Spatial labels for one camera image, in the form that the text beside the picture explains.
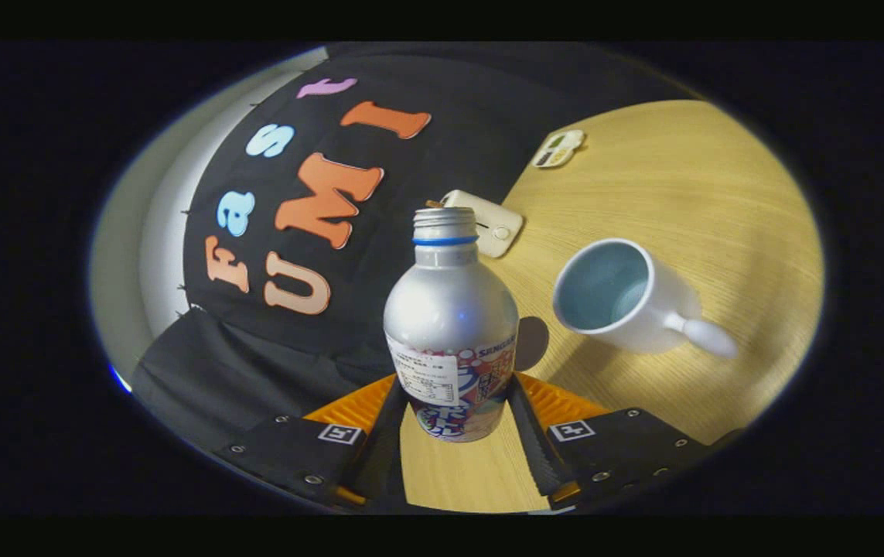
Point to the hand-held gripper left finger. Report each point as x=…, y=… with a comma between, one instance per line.
x=380, y=449

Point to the white compartment tray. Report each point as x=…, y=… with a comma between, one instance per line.
x=558, y=148

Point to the white toaster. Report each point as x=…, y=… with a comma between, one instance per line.
x=497, y=224

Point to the white cup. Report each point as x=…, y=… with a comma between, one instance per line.
x=666, y=309

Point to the silver bottle with printed label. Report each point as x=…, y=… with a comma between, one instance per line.
x=449, y=309

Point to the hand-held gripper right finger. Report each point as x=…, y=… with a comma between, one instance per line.
x=534, y=449

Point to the brown round coaster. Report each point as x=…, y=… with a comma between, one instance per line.
x=533, y=340

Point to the wooden table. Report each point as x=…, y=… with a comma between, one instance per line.
x=720, y=201

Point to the ceiling strip light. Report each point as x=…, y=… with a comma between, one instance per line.
x=120, y=379

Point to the black backdrop cloth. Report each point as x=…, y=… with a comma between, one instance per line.
x=488, y=116

